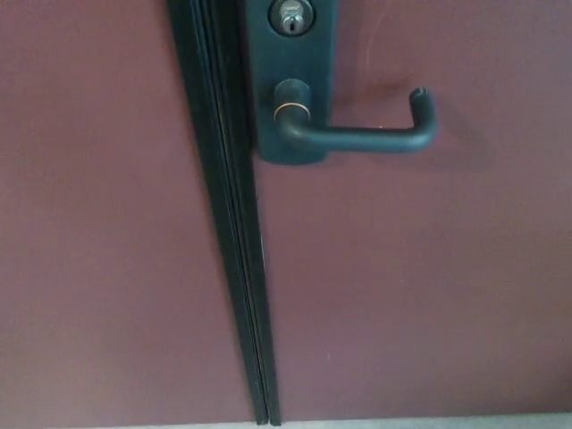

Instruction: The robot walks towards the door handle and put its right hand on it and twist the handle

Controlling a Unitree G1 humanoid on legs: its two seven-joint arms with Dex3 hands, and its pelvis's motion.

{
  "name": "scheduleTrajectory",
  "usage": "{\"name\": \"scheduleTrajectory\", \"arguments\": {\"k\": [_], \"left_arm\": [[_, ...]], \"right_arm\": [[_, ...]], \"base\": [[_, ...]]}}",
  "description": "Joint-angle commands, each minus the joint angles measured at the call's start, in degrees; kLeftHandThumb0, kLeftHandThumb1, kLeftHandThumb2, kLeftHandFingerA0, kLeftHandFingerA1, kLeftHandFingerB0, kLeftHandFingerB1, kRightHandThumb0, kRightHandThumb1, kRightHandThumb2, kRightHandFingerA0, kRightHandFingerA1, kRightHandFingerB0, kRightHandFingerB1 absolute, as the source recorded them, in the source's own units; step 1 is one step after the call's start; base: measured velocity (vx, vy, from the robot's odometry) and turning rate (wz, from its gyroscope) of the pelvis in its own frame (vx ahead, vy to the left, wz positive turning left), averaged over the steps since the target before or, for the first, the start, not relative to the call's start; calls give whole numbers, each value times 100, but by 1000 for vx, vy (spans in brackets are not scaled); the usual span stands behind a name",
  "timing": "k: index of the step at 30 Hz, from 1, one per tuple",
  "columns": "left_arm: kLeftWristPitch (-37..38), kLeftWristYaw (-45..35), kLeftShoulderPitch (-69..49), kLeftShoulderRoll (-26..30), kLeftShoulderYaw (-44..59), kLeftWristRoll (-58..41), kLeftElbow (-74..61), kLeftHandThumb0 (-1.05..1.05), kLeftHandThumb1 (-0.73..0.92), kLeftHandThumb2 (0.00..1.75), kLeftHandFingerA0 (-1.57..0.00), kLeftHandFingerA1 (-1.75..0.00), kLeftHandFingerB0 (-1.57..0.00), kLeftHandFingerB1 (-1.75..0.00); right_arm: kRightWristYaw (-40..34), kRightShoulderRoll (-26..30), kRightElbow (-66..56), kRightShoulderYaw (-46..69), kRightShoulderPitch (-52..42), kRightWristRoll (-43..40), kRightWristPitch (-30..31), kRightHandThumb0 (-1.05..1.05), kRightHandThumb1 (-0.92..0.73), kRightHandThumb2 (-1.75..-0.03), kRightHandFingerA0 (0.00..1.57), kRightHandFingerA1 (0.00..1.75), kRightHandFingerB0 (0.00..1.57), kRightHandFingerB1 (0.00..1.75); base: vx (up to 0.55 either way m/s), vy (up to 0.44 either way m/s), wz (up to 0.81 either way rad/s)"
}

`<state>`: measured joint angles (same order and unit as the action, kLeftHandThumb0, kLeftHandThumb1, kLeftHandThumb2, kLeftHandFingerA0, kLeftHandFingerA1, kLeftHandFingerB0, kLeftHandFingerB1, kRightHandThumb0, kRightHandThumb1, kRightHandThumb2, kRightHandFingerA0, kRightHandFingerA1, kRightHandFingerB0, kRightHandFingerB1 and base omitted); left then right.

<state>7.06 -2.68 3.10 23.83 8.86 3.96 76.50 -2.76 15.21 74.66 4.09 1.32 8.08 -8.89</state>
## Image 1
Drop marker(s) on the black door edge strip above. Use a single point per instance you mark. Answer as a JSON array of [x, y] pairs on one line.
[[243, 187], [203, 134]]

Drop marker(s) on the silver keyhole lock cylinder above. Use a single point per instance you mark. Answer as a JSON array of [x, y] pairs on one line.
[[291, 18]]

